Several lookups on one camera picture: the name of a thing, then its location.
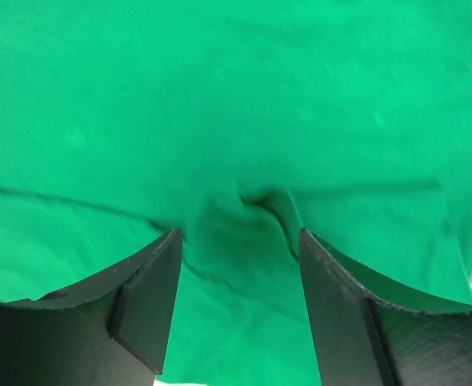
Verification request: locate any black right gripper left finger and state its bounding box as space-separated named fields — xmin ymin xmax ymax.
xmin=0 ymin=229 xmax=183 ymax=386

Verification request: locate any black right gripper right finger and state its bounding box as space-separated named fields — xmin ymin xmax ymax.
xmin=298 ymin=229 xmax=472 ymax=385

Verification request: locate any green t-shirt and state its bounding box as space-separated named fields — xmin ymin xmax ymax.
xmin=0 ymin=1 xmax=472 ymax=385

